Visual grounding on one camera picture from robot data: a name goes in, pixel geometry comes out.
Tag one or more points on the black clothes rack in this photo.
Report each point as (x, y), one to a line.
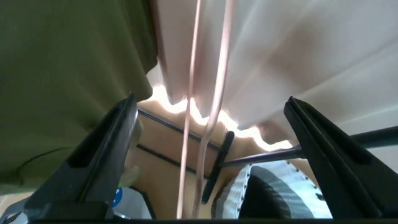
(217, 165)

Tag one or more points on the white laundry basket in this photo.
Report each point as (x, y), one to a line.
(280, 193)

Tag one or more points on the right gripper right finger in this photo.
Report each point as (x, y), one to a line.
(339, 180)

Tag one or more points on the beige curtain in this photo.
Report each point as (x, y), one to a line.
(295, 56)

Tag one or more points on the pink clothes hanger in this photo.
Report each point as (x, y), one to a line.
(219, 77)

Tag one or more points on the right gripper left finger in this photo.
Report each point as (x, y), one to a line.
(68, 189)

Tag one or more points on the green printed T-shirt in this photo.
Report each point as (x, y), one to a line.
(62, 62)

